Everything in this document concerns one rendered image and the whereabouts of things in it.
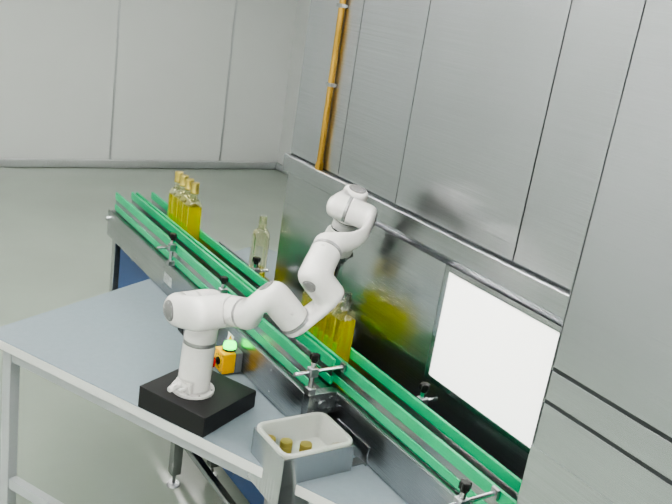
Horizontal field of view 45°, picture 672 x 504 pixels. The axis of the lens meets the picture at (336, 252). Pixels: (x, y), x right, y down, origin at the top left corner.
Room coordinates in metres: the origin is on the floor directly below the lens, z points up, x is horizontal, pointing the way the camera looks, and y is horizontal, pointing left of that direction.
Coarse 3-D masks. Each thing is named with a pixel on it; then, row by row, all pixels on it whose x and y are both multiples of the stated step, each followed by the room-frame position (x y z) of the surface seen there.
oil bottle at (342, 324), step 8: (336, 312) 2.21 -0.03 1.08; (344, 312) 2.20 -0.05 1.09; (352, 312) 2.21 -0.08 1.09; (336, 320) 2.20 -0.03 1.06; (344, 320) 2.19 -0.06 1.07; (352, 320) 2.21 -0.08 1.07; (336, 328) 2.20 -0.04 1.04; (344, 328) 2.19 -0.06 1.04; (352, 328) 2.21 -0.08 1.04; (328, 336) 2.23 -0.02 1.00; (336, 336) 2.19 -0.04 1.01; (344, 336) 2.20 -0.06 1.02; (352, 336) 2.21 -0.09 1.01; (328, 344) 2.22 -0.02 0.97; (336, 344) 2.19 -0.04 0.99; (344, 344) 2.20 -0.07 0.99; (336, 352) 2.19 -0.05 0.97; (344, 352) 2.20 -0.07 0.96; (344, 360) 2.20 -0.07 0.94
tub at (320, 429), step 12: (276, 420) 1.96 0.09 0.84; (288, 420) 1.98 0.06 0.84; (300, 420) 2.00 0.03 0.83; (312, 420) 2.02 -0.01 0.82; (324, 420) 2.02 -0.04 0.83; (264, 432) 1.89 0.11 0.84; (276, 432) 1.96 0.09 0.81; (288, 432) 1.98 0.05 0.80; (300, 432) 2.00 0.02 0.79; (312, 432) 2.02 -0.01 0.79; (324, 432) 2.01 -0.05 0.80; (336, 432) 1.97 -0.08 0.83; (276, 444) 1.84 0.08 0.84; (324, 444) 1.99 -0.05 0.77; (336, 444) 1.88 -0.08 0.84; (348, 444) 1.90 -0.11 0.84; (288, 456) 1.80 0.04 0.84; (300, 456) 1.81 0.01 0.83
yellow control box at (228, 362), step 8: (216, 352) 2.38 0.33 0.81; (224, 352) 2.36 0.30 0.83; (232, 352) 2.37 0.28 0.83; (240, 352) 2.38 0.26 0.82; (224, 360) 2.34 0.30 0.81; (232, 360) 2.36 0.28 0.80; (240, 360) 2.37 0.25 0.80; (224, 368) 2.34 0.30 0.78; (232, 368) 2.36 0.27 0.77; (240, 368) 2.38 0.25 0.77
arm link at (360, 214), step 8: (352, 200) 2.17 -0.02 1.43; (360, 200) 2.19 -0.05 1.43; (352, 208) 2.16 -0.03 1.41; (360, 208) 2.16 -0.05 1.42; (368, 208) 2.16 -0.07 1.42; (352, 216) 2.15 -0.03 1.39; (360, 216) 2.15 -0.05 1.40; (368, 216) 2.14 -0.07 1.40; (376, 216) 2.17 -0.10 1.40; (352, 224) 2.16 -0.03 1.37; (360, 224) 2.15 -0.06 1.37; (368, 224) 2.12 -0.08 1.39; (328, 232) 2.06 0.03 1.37; (336, 232) 2.06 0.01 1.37; (344, 232) 2.07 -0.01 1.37; (352, 232) 2.08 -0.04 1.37; (360, 232) 2.09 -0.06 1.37; (368, 232) 2.12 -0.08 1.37; (320, 240) 2.03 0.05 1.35; (328, 240) 2.03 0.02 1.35; (336, 240) 2.04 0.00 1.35; (344, 240) 2.06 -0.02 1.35; (352, 240) 2.07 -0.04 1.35; (360, 240) 2.09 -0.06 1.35; (344, 248) 2.06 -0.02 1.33; (352, 248) 2.09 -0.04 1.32
